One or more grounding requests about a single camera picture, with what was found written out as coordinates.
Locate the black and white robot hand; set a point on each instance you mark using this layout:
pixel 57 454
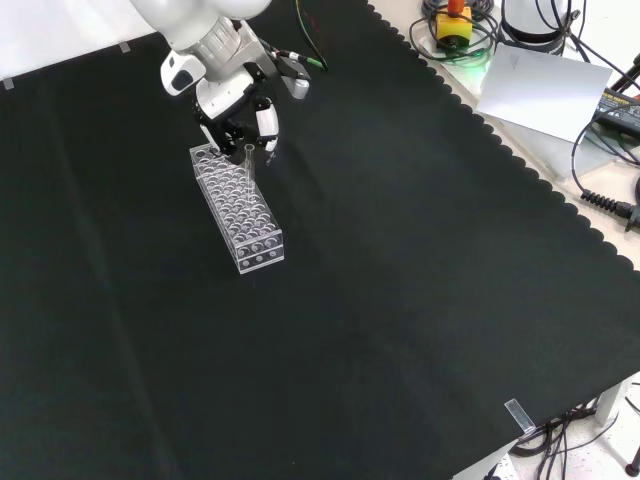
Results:
pixel 225 100

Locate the clear glass test tube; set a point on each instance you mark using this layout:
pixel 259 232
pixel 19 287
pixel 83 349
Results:
pixel 250 170

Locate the black power adapter yellow label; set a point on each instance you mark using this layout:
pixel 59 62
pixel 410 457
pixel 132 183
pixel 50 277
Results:
pixel 620 110

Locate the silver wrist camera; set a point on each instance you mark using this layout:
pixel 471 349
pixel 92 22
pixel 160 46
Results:
pixel 300 89

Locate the grey tape piece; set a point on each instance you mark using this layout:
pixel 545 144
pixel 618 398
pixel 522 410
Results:
pixel 125 47
pixel 7 83

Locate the clear tape strip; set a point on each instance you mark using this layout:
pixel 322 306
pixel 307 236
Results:
pixel 519 416

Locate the yellow stop button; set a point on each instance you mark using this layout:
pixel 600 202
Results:
pixel 453 25

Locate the black tripod leg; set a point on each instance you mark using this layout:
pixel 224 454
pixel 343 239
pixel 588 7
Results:
pixel 627 75

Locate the pale board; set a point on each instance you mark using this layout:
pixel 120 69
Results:
pixel 542 90

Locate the clear board stand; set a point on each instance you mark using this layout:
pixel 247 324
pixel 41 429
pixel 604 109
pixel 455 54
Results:
pixel 590 157

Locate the black bench cloth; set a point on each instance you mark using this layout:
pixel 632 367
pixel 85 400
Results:
pixel 350 280

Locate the clear plastic test tube rack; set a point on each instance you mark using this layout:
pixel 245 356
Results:
pixel 237 210

